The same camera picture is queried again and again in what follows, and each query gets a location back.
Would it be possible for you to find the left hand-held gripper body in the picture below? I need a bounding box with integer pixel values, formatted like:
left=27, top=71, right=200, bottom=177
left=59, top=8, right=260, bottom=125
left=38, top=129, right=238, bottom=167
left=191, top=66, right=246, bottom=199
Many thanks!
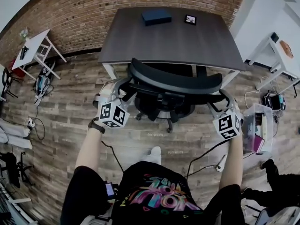
left=93, top=82, right=130, bottom=128

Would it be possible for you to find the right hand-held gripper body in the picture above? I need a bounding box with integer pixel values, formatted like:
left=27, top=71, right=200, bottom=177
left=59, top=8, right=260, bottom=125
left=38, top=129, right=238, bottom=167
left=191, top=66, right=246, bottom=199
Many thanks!
left=210, top=106, right=242, bottom=141

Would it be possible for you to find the black office chair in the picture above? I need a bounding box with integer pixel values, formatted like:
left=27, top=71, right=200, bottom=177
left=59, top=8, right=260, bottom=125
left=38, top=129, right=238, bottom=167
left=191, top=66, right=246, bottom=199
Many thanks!
left=117, top=57, right=232, bottom=134

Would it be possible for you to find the person's left forearm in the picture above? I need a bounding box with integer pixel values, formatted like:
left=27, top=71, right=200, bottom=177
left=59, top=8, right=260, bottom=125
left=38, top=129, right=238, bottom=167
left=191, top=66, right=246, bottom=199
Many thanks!
left=75, top=125, right=106, bottom=173

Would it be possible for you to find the person's right forearm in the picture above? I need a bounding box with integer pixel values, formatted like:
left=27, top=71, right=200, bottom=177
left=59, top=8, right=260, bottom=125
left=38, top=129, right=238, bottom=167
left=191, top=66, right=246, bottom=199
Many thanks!
left=219, top=135, right=244, bottom=189

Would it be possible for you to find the clear plastic storage bin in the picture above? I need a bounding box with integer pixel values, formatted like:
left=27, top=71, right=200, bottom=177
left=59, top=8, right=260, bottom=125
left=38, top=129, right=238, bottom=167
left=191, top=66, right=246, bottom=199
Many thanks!
left=242, top=103, right=274, bottom=156

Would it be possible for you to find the black and teal floor device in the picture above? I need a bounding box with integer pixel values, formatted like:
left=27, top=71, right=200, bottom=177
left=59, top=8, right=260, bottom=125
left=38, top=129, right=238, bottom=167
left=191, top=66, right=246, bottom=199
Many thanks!
left=262, top=91, right=286, bottom=112

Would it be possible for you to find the person's white shoe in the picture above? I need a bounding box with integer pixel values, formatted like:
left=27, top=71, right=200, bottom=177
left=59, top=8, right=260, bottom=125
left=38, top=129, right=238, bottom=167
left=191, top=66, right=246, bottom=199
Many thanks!
left=142, top=146, right=162, bottom=165

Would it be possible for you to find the dark wooden desk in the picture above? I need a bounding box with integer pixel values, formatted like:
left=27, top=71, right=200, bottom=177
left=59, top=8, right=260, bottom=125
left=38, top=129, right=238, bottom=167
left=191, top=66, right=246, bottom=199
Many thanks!
left=98, top=6, right=247, bottom=89

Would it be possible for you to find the blue and white floor appliance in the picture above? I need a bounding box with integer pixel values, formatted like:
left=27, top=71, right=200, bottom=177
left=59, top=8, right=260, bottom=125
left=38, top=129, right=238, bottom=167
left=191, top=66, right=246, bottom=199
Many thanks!
left=34, top=60, right=57, bottom=106

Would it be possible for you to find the small screen device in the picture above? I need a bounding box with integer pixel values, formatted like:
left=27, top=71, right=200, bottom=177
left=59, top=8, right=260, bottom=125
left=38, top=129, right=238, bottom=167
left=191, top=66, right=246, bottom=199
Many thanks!
left=105, top=181, right=119, bottom=199

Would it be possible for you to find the dark blue box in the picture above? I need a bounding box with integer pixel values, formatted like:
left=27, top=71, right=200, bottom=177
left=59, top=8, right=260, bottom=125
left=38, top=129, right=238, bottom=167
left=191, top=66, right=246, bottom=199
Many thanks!
left=141, top=9, right=173, bottom=27

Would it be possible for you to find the black printed t-shirt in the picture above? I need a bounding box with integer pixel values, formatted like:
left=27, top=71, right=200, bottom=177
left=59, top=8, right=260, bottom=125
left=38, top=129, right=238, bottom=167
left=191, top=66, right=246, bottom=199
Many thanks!
left=60, top=160, right=246, bottom=225

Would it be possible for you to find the small black framed picture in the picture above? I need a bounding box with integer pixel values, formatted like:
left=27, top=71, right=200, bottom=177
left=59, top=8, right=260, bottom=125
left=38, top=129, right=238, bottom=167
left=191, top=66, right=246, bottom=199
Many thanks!
left=184, top=14, right=197, bottom=26

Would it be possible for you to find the small white side table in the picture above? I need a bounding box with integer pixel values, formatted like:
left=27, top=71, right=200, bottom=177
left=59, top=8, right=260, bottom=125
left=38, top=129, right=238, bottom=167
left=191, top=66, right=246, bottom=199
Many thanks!
left=11, top=29, right=68, bottom=81

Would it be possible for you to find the black handheld tool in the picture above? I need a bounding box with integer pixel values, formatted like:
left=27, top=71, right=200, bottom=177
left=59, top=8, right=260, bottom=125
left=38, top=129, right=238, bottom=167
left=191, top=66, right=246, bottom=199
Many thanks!
left=20, top=45, right=30, bottom=60

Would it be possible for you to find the black metal chair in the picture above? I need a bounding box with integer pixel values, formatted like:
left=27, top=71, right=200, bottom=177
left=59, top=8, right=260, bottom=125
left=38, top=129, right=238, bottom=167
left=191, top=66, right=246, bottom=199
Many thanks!
left=2, top=67, right=24, bottom=98

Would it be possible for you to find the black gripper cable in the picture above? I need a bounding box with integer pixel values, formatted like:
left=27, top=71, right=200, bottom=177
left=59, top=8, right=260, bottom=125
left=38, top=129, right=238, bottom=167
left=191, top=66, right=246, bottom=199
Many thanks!
left=186, top=139, right=229, bottom=179
left=101, top=141, right=125, bottom=173

